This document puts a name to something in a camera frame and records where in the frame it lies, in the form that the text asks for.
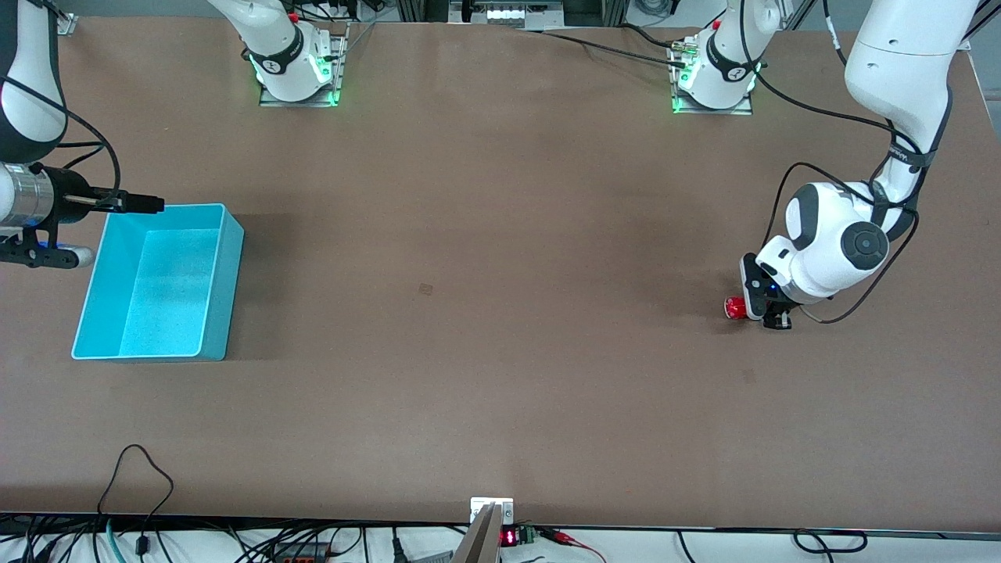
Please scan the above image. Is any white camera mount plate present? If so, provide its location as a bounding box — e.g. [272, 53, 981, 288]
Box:
[470, 497, 515, 526]

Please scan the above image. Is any blue plastic box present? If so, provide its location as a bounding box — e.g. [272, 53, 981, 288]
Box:
[72, 203, 245, 362]

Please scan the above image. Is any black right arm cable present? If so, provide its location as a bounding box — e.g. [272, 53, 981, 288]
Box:
[0, 77, 123, 196]

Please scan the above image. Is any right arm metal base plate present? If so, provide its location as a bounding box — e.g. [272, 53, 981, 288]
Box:
[258, 22, 350, 108]

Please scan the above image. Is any grey orange power strip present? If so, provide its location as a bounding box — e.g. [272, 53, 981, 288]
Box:
[270, 541, 333, 563]

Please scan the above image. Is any grey metal mount bar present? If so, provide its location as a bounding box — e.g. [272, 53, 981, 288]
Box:
[451, 503, 502, 563]

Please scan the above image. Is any red clip lead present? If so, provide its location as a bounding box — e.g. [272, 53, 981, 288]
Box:
[540, 527, 608, 563]

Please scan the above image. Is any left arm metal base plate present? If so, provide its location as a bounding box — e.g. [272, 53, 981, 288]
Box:
[669, 38, 755, 117]

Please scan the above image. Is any thin black looped cable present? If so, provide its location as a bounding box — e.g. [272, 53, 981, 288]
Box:
[97, 444, 175, 558]

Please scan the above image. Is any lit background device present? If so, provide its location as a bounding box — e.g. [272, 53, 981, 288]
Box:
[450, 0, 565, 30]

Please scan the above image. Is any thick black coiled cable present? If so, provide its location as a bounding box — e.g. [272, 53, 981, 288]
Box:
[793, 529, 869, 554]

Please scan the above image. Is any short black base cable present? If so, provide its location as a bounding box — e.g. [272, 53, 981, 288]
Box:
[618, 22, 701, 52]

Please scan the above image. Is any long black table cable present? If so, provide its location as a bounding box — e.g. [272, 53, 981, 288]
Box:
[518, 28, 689, 68]

